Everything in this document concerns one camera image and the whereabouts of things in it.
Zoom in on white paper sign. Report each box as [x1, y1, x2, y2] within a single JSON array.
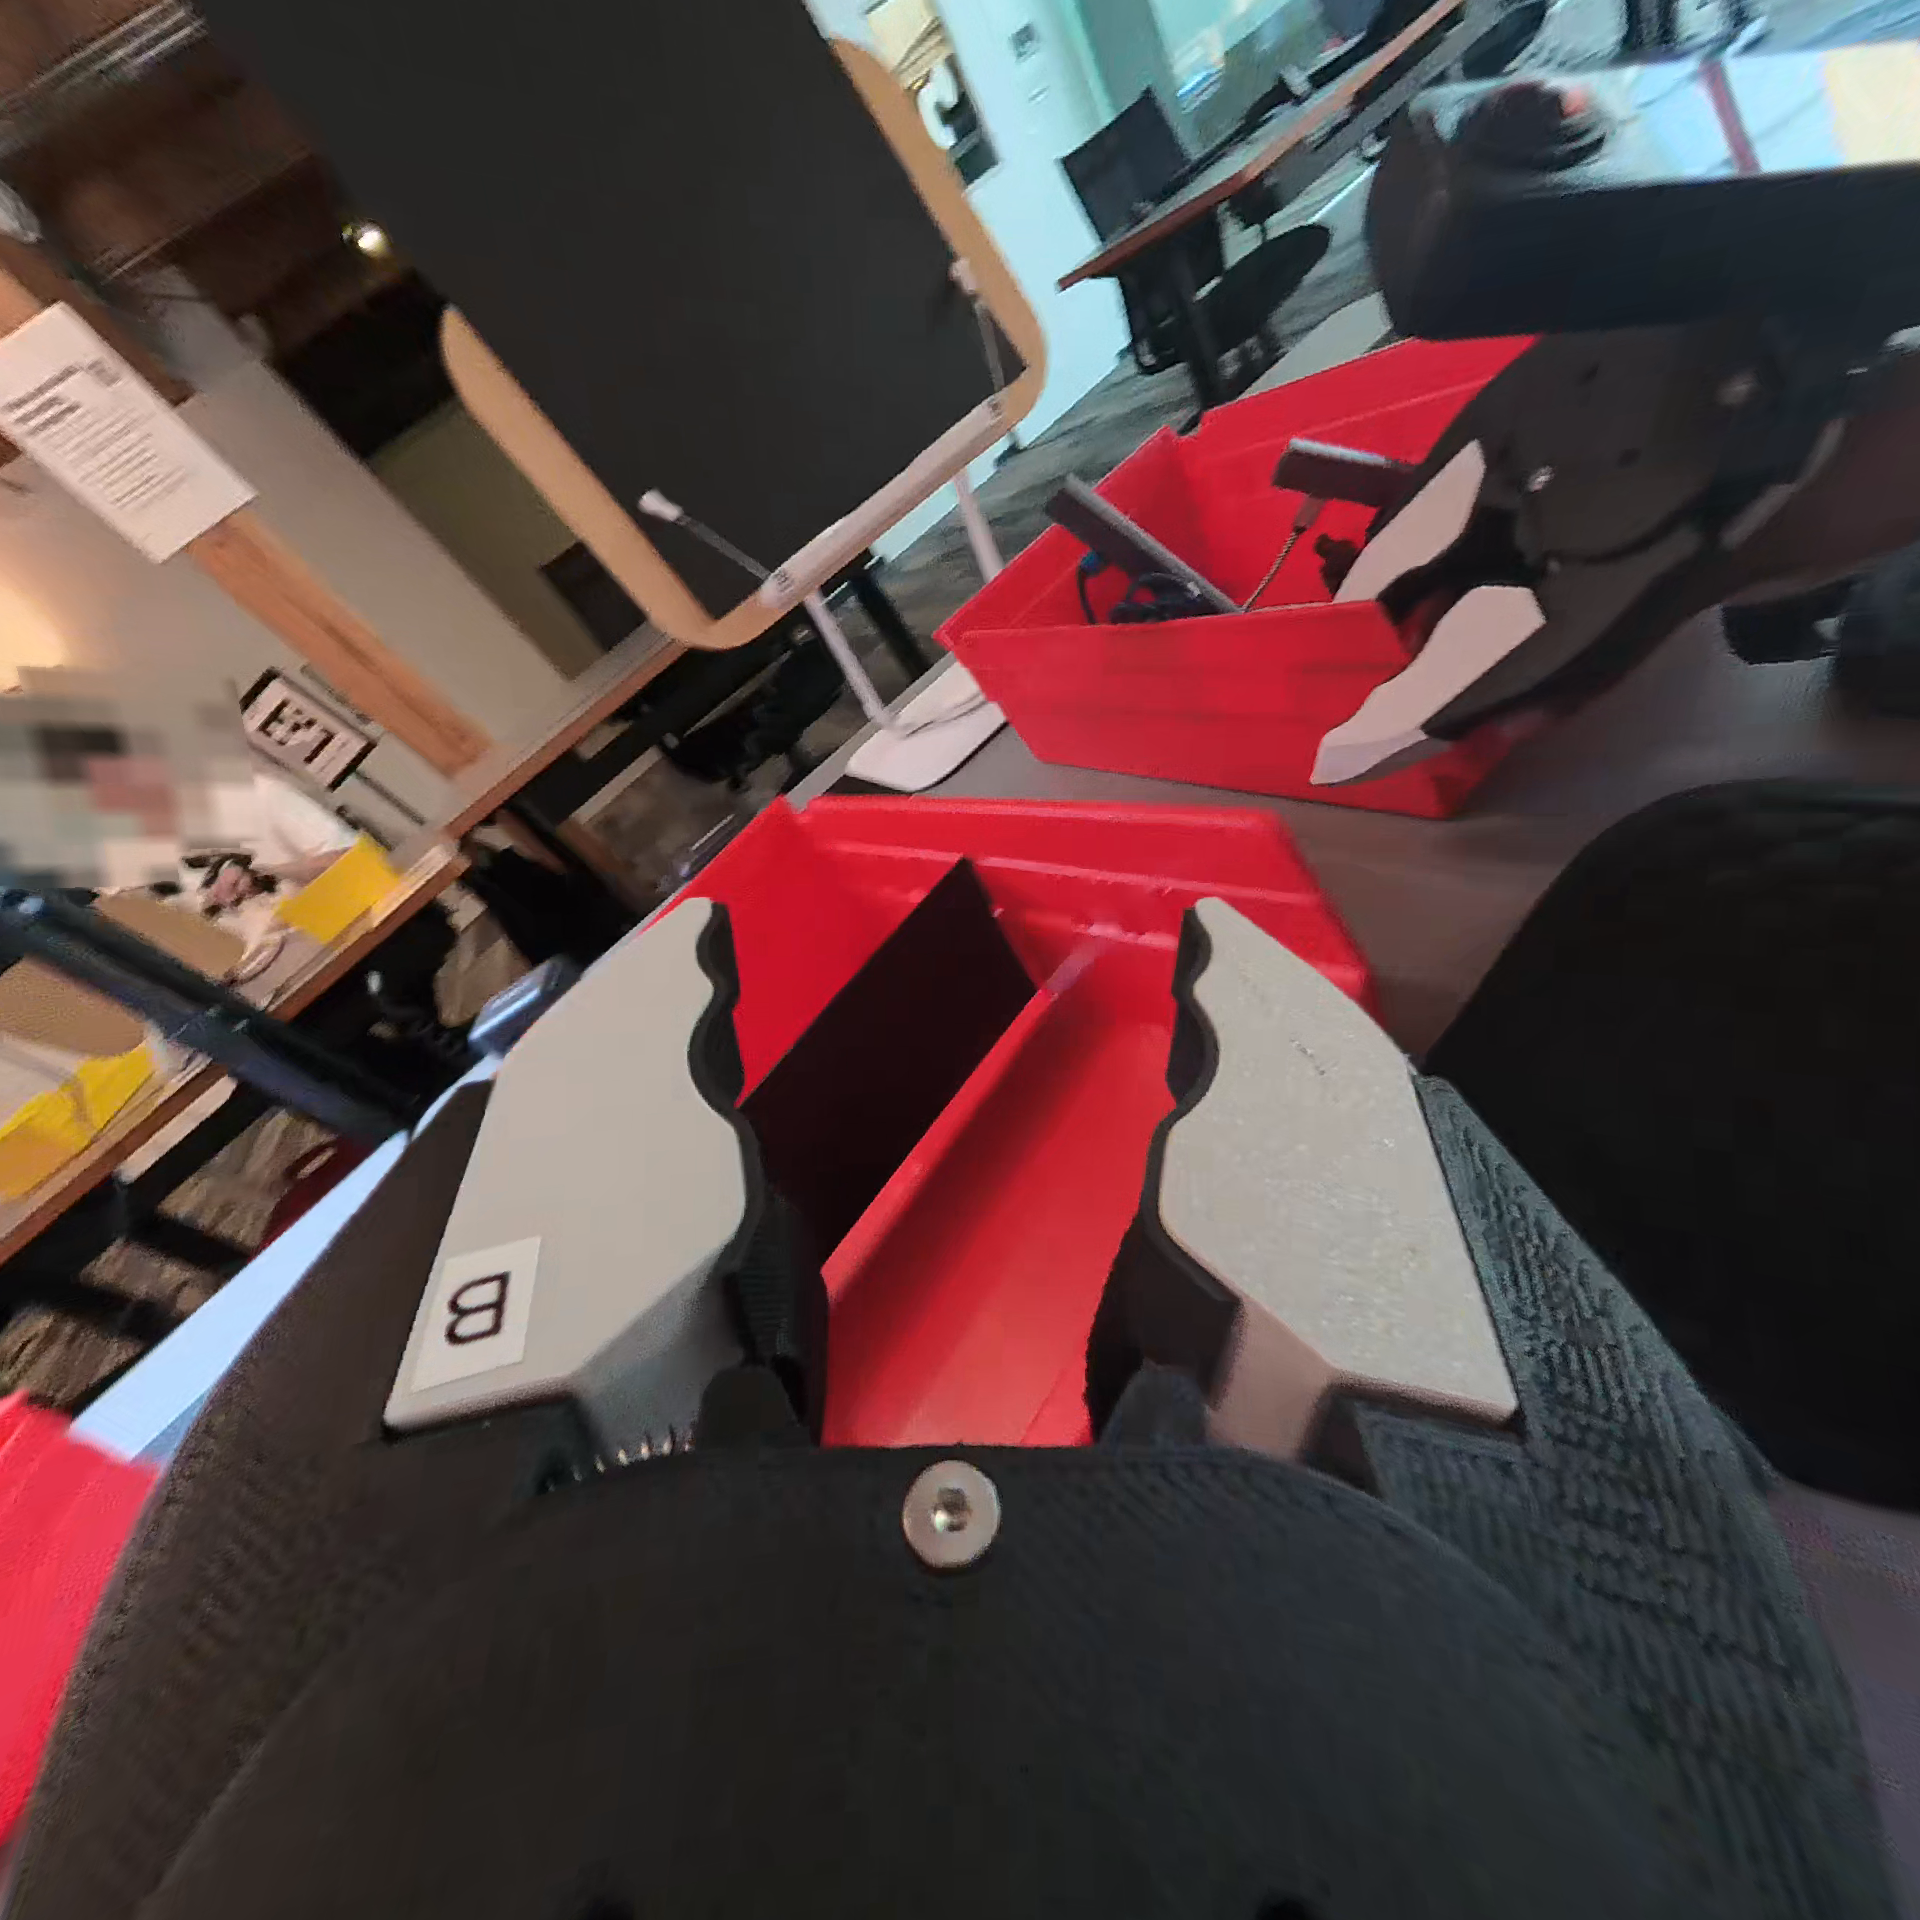
[[0, 300, 259, 564]]

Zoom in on red plastic bin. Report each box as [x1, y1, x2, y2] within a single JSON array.
[[659, 796, 1375, 1450], [0, 1393, 163, 1796], [936, 337, 1546, 820]]

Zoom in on black white marker tag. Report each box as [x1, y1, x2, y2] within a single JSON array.
[[240, 666, 376, 793]]

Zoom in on yellow plastic bin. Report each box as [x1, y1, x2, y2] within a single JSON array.
[[278, 831, 395, 941], [0, 1043, 159, 1204]]

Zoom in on grey usb hub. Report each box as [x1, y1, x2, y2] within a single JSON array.
[[1046, 484, 1243, 617]]

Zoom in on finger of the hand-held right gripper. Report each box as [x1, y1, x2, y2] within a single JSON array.
[[1335, 447, 1492, 620], [1310, 584, 1552, 788]]

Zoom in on wooden post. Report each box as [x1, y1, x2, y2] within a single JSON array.
[[0, 233, 496, 774]]

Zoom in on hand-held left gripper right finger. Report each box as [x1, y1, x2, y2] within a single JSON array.
[[1085, 898, 1520, 1463]]

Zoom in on wooden office desk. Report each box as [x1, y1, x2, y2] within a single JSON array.
[[1058, 0, 1480, 378]]

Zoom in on black bin divider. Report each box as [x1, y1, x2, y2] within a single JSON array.
[[743, 863, 1036, 1278]]

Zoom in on black wood-framed panel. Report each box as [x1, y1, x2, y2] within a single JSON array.
[[193, 0, 1050, 656]]

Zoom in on dark usb adapter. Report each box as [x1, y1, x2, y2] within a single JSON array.
[[1272, 441, 1419, 514]]

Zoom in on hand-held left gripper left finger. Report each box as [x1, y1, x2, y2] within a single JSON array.
[[383, 898, 772, 1434]]

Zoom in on black office chair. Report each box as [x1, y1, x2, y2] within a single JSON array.
[[659, 628, 843, 788]]

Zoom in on person's right hand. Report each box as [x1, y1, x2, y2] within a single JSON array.
[[1725, 383, 1920, 610]]

